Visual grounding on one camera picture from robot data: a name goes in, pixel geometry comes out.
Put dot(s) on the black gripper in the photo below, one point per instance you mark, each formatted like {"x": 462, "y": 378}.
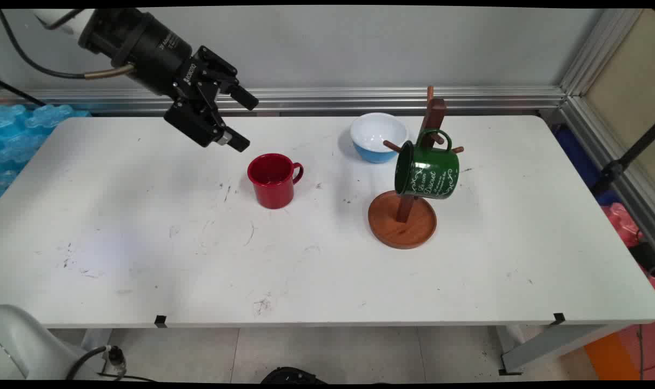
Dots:
{"x": 144, "y": 48}

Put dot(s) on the green enamel mug white print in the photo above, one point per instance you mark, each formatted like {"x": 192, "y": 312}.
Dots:
{"x": 430, "y": 175}

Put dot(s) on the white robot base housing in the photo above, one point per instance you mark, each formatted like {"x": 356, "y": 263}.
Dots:
{"x": 30, "y": 346}

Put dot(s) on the red enamel mug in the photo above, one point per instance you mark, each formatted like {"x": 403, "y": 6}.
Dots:
{"x": 273, "y": 183}

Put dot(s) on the blue bowl white inside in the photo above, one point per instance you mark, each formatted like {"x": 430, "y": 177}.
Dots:
{"x": 376, "y": 135}

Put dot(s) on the blue bubble wrap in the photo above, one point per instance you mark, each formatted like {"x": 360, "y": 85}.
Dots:
{"x": 19, "y": 135}

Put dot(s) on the black tape marker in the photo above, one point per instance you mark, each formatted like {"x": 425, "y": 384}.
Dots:
{"x": 160, "y": 321}
{"x": 559, "y": 319}

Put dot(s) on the brown wooden mug tree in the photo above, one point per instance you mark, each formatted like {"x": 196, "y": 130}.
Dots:
{"x": 403, "y": 227}

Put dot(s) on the black round object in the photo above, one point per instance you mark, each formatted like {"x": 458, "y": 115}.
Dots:
{"x": 292, "y": 375}

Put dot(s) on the blue plastic crate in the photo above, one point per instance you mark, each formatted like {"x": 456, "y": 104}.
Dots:
{"x": 576, "y": 156}

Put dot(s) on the black tripod leg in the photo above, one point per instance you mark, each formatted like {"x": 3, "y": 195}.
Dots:
{"x": 625, "y": 159}

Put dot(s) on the grey table leg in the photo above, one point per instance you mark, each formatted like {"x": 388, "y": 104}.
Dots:
{"x": 554, "y": 343}

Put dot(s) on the pink plastic bag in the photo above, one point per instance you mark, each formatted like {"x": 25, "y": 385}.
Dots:
{"x": 622, "y": 224}

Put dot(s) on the orange box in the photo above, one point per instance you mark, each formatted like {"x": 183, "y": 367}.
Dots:
{"x": 614, "y": 354}

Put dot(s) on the aluminium frame rail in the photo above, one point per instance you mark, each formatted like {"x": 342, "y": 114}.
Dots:
{"x": 360, "y": 97}

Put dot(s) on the aluminium frame post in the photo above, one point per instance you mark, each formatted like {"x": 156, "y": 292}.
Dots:
{"x": 603, "y": 108}

